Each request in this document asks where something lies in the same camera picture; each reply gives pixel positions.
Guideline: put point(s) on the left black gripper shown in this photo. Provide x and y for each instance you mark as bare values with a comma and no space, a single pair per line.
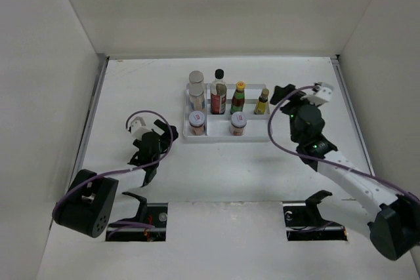
163,127

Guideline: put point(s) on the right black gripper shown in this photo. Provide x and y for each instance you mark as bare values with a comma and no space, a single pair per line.
296,100

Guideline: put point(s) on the small yellow label bottle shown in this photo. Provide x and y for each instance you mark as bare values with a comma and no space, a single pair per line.
261,105

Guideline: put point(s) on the spice jar white lid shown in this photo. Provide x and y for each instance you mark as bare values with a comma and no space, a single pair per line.
238,123
196,120

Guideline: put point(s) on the red chili sauce bottle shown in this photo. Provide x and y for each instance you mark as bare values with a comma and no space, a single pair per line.
238,99

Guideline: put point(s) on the silver lid jar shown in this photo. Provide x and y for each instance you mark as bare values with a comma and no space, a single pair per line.
197,97
196,77

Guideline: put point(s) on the tall dark sauce bottle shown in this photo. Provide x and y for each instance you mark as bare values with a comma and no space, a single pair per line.
218,93

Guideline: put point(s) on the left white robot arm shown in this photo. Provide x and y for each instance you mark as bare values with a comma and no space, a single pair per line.
94,203

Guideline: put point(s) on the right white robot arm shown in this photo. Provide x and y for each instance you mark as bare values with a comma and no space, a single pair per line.
387,215

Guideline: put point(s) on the white divided organizer tray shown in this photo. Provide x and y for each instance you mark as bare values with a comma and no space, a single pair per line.
217,127

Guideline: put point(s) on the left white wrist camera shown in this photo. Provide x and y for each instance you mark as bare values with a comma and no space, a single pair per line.
137,127

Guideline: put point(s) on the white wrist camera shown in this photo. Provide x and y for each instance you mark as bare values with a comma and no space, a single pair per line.
137,127
321,94

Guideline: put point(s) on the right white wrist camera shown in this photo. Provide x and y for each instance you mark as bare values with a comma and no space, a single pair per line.
321,94

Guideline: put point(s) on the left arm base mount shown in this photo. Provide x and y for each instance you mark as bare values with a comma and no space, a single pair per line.
134,219

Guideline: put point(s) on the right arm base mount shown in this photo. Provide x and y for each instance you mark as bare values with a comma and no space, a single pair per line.
303,221

